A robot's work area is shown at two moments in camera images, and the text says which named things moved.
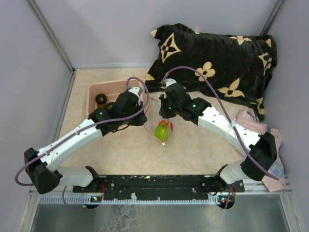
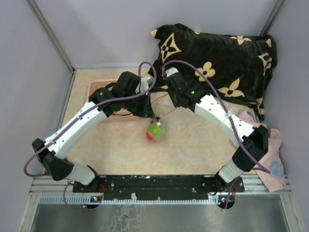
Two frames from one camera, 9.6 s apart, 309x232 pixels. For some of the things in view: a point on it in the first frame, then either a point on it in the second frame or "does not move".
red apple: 164,122 -> 149,137
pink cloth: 273,183 does not move
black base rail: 160,187 does not move
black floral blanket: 236,67 does not move
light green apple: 163,132 -> 155,131
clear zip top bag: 163,131 -> 155,130
